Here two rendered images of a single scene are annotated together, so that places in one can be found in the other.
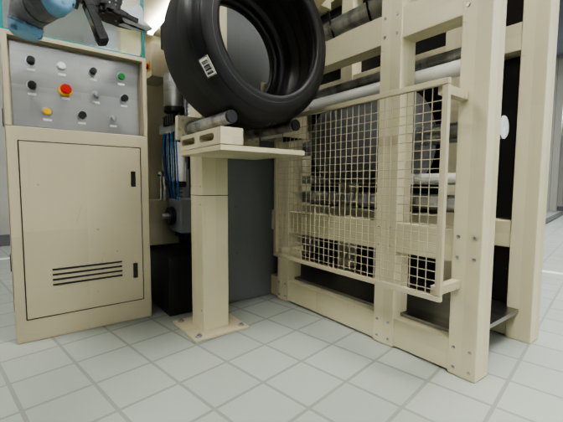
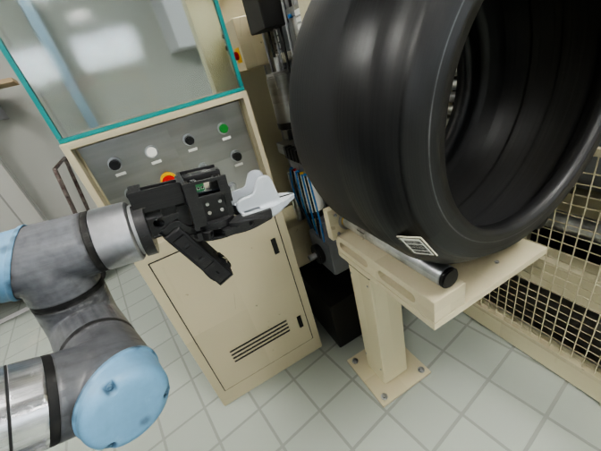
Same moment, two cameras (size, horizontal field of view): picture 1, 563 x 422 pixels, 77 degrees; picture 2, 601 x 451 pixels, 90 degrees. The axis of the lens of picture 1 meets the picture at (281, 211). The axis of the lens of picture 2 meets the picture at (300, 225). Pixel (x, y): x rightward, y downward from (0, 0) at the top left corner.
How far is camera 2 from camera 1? 1.03 m
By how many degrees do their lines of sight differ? 30
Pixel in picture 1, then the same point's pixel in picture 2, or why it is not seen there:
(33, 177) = (181, 291)
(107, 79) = (208, 140)
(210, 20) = (426, 165)
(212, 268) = (387, 336)
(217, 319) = (396, 370)
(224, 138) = (440, 314)
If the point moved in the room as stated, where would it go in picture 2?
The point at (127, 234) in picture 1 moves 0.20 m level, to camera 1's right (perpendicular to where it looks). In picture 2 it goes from (284, 296) to (328, 294)
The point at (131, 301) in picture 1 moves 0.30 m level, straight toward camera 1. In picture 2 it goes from (302, 344) to (319, 401)
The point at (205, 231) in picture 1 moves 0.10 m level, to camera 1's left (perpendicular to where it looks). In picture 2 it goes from (377, 310) to (350, 311)
